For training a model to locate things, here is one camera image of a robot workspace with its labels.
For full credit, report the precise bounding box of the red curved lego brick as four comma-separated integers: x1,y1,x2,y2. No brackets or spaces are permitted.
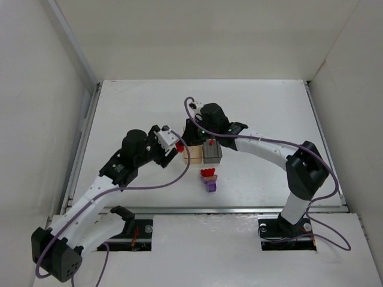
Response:
176,142,185,152

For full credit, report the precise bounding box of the red flower lego piece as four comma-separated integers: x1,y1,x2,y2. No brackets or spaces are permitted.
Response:
200,168,215,178

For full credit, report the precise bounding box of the purple lego piece with butterfly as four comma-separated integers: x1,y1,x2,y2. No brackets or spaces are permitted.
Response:
202,175,218,193

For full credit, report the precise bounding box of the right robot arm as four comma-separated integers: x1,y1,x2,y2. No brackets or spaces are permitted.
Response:
183,97,330,237

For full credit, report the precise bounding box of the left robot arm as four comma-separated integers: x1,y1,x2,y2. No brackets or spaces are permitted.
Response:
31,125,186,282

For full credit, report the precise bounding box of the amber transparent container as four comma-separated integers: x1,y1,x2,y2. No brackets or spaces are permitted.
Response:
184,145,203,164

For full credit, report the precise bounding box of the grey transparent container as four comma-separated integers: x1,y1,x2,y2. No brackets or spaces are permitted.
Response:
203,139,223,164

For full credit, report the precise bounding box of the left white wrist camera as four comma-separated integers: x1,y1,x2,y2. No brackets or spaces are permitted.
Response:
156,126,180,152

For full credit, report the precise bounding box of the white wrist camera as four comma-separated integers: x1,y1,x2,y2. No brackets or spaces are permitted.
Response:
156,126,180,152
189,101,204,115

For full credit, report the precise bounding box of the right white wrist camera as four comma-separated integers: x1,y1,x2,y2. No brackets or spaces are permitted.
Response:
189,101,204,115

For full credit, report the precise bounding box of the aluminium left rail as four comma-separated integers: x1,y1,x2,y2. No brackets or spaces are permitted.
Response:
44,83,102,228

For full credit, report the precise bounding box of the aluminium rail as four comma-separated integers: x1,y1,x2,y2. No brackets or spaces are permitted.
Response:
98,206,349,215
44,83,102,228
303,81,369,242

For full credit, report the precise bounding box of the aluminium front rail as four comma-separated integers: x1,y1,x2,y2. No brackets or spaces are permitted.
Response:
98,206,349,215

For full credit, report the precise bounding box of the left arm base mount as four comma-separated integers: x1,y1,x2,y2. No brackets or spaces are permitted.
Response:
105,206,154,252

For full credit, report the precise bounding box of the aluminium right rail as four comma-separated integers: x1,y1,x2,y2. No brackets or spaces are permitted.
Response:
303,81,369,242

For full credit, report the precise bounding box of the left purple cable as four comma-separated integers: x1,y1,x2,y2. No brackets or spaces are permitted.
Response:
35,131,192,287

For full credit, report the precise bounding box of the purple cable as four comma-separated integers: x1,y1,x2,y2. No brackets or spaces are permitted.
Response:
183,96,351,251
35,131,192,287

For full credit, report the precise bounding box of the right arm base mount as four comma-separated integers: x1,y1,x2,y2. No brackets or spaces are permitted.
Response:
257,216,317,251

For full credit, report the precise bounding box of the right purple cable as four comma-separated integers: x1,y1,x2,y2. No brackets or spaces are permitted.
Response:
183,96,351,251

